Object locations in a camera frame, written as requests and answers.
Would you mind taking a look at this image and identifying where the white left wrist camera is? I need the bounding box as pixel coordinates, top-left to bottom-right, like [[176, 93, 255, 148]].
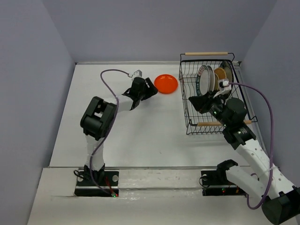
[[127, 70, 143, 81]]

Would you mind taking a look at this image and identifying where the orange plastic plate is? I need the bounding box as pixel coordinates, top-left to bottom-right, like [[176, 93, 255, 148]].
[[154, 74, 178, 94]]

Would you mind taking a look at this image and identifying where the dark rimmed ceramic plate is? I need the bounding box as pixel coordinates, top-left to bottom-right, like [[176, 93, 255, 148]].
[[219, 61, 233, 83]]

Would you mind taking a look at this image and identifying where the cream patterned plate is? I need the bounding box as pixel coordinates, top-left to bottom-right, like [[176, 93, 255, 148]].
[[214, 73, 219, 90]]

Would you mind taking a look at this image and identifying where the black wire dish rack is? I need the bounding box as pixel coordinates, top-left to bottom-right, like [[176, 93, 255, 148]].
[[179, 52, 257, 135]]

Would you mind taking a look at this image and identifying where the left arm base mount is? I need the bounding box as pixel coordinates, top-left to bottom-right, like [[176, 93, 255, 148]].
[[73, 168, 119, 197]]

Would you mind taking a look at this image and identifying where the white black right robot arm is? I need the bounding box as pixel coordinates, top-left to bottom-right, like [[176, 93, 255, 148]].
[[189, 79, 300, 225]]

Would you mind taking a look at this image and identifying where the white plate green red rim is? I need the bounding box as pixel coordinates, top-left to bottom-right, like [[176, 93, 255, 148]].
[[207, 65, 216, 91]]

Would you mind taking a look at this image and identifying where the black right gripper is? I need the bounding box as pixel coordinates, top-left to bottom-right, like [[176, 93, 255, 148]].
[[187, 90, 231, 128]]

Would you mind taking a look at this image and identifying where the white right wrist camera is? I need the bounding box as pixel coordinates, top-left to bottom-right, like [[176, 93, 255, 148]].
[[213, 78, 232, 98]]

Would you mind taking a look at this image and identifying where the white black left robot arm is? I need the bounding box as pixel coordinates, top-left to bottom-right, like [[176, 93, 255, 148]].
[[80, 77, 158, 185]]

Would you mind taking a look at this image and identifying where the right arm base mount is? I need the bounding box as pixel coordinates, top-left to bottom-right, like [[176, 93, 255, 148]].
[[199, 170, 246, 196]]

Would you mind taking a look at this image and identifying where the white plate blue lettered rim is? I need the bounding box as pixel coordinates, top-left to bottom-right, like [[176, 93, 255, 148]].
[[196, 65, 214, 96]]

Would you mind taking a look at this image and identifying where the woven bamboo plate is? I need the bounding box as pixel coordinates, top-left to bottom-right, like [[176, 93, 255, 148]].
[[214, 67, 227, 80]]

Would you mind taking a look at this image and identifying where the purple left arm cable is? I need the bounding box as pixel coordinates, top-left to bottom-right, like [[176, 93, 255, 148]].
[[90, 69, 132, 196]]

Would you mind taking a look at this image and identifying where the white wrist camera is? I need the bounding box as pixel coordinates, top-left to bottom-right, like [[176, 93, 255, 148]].
[[127, 70, 143, 81], [213, 78, 232, 98]]

